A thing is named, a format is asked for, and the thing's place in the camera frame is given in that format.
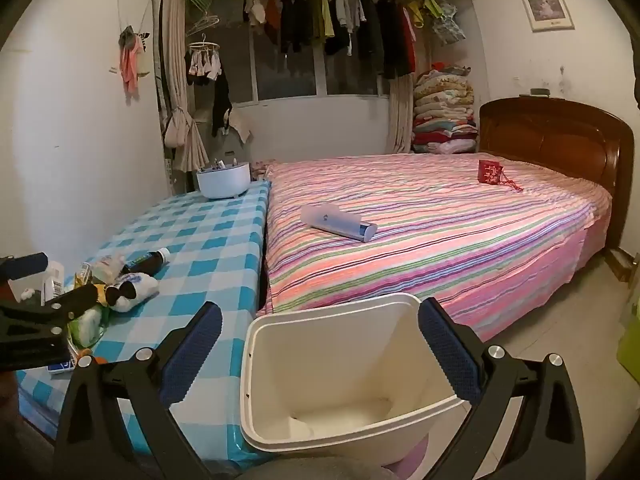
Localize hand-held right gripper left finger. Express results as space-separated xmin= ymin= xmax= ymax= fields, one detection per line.
xmin=52 ymin=301 xmax=223 ymax=480

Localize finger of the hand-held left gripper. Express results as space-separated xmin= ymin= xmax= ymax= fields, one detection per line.
xmin=0 ymin=254 xmax=49 ymax=286
xmin=0 ymin=284 xmax=99 ymax=343

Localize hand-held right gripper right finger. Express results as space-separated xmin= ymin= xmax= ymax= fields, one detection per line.
xmin=419 ymin=297 xmax=586 ymax=480

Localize green packet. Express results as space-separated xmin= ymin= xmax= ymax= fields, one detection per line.
xmin=67 ymin=305 xmax=111 ymax=350

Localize white capped cylindrical can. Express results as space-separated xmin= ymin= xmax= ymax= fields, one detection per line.
xmin=106 ymin=272 xmax=161 ymax=313

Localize white plastic trash bin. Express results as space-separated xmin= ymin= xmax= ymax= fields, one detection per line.
xmin=240 ymin=292 xmax=463 ymax=462

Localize brown medicine bottle blue label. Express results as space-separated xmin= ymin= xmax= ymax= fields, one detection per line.
xmin=121 ymin=248 xmax=172 ymax=277

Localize white medicine box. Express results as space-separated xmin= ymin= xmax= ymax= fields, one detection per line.
xmin=42 ymin=261 xmax=66 ymax=303

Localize clear snack bag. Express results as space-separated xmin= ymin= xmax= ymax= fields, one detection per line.
xmin=90 ymin=252 xmax=126 ymax=281

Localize blue checked tablecloth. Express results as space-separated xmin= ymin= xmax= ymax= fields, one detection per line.
xmin=15 ymin=180 xmax=273 ymax=463

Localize bed with striped sheet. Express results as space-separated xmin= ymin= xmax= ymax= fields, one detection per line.
xmin=262 ymin=152 xmax=613 ymax=346

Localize white round container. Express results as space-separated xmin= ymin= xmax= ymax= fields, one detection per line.
xmin=196 ymin=160 xmax=251 ymax=202

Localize yellow green plastic box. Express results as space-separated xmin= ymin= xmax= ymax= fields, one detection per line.
xmin=617 ymin=310 xmax=640 ymax=383

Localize red pouch with tassel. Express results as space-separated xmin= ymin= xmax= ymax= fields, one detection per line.
xmin=477 ymin=160 xmax=523 ymax=192

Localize grey green appliance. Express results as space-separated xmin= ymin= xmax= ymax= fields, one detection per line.
xmin=192 ymin=110 xmax=251 ymax=171

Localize beige cloth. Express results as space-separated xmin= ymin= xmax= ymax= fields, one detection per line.
xmin=227 ymin=110 xmax=253 ymax=143

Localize wooden headboard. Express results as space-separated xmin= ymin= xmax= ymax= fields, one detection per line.
xmin=477 ymin=97 xmax=636 ymax=256

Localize stack of folded blankets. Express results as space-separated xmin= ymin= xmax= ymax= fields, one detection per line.
xmin=411 ymin=62 xmax=481 ymax=156

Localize black hanging garment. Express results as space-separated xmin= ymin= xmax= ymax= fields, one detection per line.
xmin=211 ymin=67 xmax=233 ymax=136

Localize tied beige curtain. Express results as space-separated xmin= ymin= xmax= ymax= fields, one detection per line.
xmin=160 ymin=0 xmax=208 ymax=173

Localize sock drying rack with laundry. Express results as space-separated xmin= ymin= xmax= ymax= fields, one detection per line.
xmin=185 ymin=35 xmax=223 ymax=86

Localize window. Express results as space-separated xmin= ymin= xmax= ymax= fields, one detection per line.
xmin=182 ymin=0 xmax=416 ymax=106

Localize row of hanging clothes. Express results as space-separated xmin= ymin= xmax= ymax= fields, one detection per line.
xmin=242 ymin=0 xmax=468 ymax=81

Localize framed picture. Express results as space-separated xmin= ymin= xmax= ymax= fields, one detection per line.
xmin=515 ymin=0 xmax=576 ymax=33

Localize pink cloth on wall hook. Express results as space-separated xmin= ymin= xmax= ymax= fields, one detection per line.
xmin=118 ymin=25 xmax=152 ymax=103

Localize wire hangers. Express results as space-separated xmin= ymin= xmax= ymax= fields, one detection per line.
xmin=187 ymin=15 xmax=221 ymax=36

